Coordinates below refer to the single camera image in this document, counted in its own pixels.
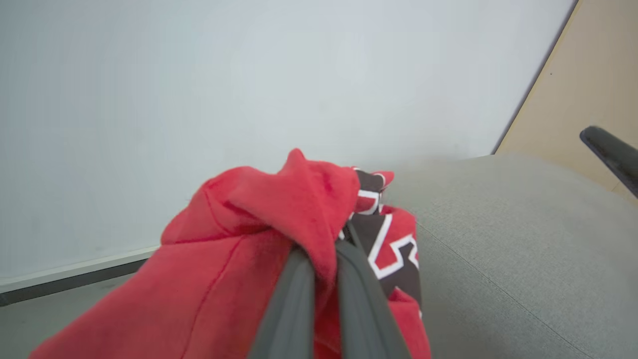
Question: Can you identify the white and dark baseboard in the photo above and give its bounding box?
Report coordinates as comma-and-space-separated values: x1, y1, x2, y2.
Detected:
0, 245, 161, 307

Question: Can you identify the grey fabric sofa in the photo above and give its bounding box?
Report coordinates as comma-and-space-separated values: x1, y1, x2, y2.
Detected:
384, 154, 638, 359

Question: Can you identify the red garment with black print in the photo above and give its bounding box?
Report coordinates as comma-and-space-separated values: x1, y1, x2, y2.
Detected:
27, 148, 432, 359

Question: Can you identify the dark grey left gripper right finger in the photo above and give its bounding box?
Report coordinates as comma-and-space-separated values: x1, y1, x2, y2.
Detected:
335, 222, 412, 359

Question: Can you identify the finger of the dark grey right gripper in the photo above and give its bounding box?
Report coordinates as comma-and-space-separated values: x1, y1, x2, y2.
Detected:
580, 126, 638, 198

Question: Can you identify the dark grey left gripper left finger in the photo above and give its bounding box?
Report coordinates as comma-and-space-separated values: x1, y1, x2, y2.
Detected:
248, 246, 316, 359

